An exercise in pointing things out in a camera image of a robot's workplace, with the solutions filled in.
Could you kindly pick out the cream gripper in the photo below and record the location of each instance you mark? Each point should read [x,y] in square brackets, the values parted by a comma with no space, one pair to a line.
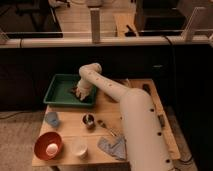
[82,93]

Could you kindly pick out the dark grape bunch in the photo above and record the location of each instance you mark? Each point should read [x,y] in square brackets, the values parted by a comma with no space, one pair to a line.
[73,91]

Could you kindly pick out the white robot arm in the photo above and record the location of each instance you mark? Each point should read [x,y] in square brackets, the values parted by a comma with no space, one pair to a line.
[145,142]

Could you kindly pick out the green plastic tray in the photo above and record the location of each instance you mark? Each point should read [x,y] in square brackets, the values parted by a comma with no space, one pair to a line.
[59,92]

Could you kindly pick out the small metal cup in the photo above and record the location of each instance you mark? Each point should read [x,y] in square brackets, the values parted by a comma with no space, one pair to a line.
[88,120]

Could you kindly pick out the light blue cup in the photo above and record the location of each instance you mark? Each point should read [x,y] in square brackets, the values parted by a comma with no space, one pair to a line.
[52,119]

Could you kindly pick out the banana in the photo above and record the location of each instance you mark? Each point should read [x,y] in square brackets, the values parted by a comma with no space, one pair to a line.
[127,83]

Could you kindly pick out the wooden table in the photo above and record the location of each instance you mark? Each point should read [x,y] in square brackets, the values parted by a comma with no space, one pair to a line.
[71,126]

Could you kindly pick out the metal fork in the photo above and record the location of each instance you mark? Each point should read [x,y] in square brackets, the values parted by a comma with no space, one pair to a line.
[103,125]

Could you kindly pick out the white plastic cup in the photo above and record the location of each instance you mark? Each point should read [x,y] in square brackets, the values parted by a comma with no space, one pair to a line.
[79,147]

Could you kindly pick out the black rectangular block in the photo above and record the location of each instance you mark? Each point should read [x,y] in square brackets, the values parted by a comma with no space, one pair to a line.
[146,88]

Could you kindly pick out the white egg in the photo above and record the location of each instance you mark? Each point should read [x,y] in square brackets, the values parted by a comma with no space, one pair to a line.
[51,149]

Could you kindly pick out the blue grey cloth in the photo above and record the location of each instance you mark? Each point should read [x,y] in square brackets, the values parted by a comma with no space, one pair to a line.
[116,150]

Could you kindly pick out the orange bowl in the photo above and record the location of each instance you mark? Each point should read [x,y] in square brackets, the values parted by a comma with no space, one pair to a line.
[43,141]

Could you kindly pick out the small dark brush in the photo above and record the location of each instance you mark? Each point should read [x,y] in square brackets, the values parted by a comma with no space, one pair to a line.
[161,120]

